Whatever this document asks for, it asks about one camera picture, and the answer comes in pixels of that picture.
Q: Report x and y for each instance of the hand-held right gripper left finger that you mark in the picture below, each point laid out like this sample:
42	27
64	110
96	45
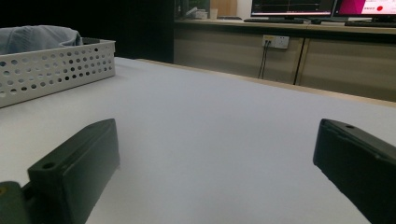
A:
74	174

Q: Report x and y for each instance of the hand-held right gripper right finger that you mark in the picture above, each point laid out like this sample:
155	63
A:
361	168

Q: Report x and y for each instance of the white perforated plastic basket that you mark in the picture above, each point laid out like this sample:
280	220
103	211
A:
46	81

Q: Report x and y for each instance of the light blue tank top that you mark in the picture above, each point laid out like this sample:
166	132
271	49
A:
34	39

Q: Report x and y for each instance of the black keyboard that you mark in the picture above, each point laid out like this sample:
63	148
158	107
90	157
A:
370	24
274	20

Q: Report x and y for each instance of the black computer mouse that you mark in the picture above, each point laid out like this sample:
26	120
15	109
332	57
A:
316	21

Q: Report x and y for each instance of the pink screen monitor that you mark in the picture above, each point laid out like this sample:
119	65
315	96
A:
367	6

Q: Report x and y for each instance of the dark screen monitor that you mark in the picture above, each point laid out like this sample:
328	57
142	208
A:
289	6

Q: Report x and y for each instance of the wood panel counter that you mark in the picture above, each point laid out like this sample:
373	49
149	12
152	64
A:
218	53

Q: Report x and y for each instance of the white box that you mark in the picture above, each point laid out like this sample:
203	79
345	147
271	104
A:
199	14

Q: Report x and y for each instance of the white paper cup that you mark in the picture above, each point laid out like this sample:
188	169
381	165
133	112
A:
213	14

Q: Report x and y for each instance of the white wall socket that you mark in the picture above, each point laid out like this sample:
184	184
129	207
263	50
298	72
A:
278	42

